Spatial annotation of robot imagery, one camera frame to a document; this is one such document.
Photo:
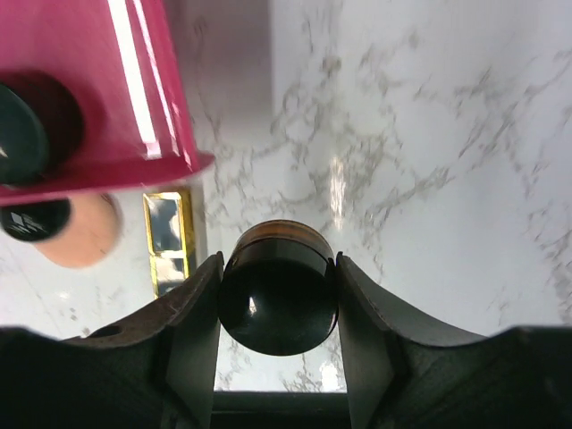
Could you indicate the black round jar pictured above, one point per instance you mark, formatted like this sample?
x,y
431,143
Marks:
x,y
277,295
42,126

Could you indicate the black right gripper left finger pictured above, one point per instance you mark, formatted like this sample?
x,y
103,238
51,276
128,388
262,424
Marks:
x,y
154,368

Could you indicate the pink drawer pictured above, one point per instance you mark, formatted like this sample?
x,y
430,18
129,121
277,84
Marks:
x,y
118,60

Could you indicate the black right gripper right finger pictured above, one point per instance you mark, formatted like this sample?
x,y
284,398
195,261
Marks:
x,y
406,369

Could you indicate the peach makeup sponge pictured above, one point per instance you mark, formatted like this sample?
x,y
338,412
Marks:
x,y
89,235

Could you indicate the gold black lipstick case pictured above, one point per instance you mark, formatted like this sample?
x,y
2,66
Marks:
x,y
170,238

